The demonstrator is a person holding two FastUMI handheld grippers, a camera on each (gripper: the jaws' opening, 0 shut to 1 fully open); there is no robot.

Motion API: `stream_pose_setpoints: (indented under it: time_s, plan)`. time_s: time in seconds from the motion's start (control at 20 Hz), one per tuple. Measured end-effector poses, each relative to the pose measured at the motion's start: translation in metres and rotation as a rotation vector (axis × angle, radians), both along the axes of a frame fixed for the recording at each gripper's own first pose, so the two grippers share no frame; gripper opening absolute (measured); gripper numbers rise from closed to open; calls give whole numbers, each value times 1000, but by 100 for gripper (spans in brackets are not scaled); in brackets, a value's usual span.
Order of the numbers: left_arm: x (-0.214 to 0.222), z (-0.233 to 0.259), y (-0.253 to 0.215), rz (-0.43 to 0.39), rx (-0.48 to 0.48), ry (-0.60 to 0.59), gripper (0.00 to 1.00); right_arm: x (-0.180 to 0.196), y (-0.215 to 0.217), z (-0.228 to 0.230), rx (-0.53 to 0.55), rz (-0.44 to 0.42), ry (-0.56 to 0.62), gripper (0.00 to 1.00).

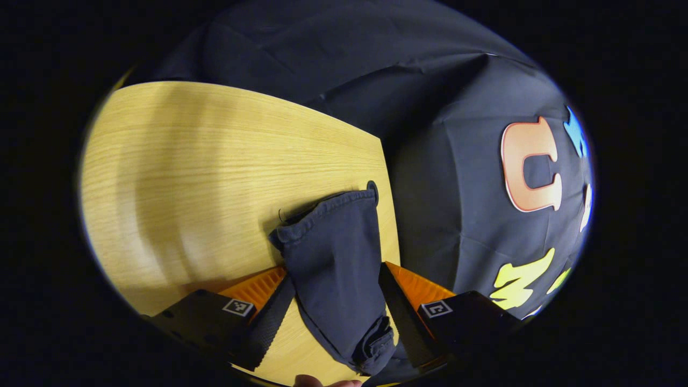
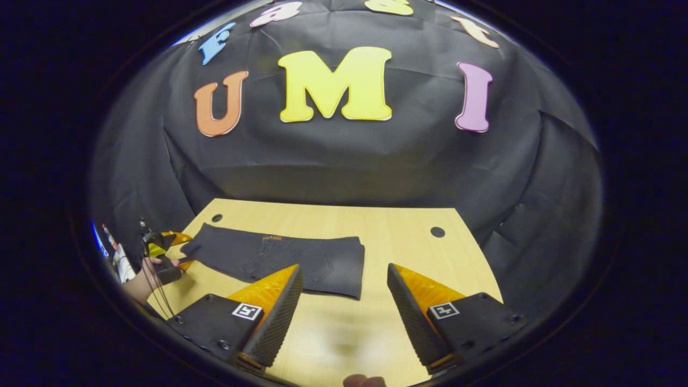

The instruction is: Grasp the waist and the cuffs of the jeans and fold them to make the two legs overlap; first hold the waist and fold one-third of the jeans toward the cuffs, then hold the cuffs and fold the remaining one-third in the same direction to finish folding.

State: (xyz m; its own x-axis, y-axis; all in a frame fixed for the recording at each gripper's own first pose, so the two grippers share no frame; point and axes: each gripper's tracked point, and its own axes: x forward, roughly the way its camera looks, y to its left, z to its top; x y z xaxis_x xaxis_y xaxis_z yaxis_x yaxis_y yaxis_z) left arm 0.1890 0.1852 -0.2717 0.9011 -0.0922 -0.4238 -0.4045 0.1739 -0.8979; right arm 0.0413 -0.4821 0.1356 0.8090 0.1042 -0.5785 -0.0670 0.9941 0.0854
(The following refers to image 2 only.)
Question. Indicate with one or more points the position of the black jeans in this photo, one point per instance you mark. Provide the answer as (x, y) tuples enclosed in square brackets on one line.
[(279, 258)]

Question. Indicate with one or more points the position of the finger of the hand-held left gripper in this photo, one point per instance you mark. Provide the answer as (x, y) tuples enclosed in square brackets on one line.
[(178, 238), (187, 264)]

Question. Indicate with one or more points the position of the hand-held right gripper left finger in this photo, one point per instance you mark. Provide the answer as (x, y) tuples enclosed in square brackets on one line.
[(277, 317)]

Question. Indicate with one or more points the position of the white panel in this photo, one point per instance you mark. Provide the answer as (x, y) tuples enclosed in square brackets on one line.
[(124, 266)]

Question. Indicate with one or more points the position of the black backdrop cloth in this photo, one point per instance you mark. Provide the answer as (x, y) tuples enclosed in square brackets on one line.
[(349, 161)]

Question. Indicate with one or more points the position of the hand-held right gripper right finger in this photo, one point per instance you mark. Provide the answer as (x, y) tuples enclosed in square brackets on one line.
[(414, 317)]

